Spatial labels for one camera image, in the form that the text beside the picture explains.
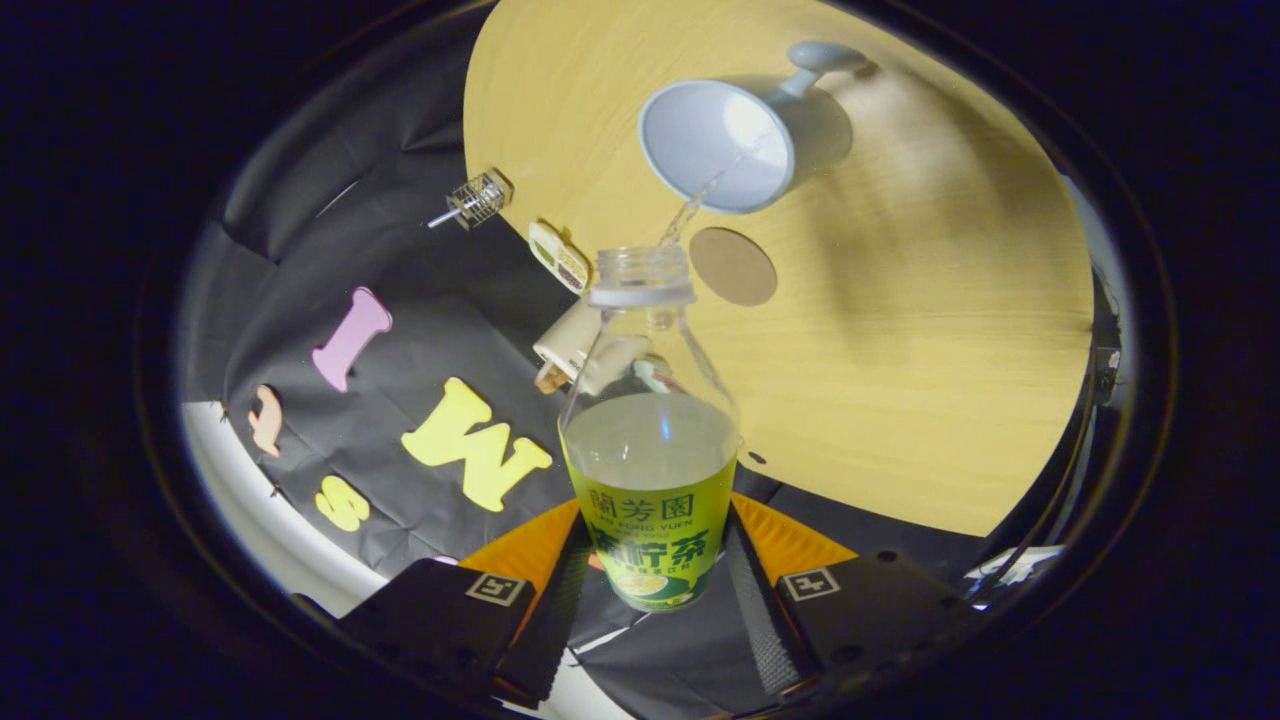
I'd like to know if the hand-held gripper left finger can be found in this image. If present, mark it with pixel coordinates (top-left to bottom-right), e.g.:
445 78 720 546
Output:
340 498 593 706

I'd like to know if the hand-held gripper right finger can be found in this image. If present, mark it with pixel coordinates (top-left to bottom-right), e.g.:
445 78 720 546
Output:
725 492 986 706

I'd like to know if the green label juice bottle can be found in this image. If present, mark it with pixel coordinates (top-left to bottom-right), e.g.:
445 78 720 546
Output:
558 245 743 613

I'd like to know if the round brown coaster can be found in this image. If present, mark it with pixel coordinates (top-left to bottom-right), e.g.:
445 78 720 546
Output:
688 227 779 307

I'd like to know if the white cup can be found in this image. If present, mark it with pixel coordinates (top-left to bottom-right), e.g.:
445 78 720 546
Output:
637 40 873 215

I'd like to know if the wooden table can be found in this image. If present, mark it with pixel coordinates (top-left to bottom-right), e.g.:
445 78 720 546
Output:
463 0 1096 538

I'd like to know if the white toaster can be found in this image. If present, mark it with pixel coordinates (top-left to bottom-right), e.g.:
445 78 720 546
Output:
532 297 651 396

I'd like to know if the white divided dish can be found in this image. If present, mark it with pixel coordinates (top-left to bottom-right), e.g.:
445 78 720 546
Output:
527 221 591 296

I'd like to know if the small clear glass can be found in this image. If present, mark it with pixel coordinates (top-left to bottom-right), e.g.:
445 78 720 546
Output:
455 168 515 231

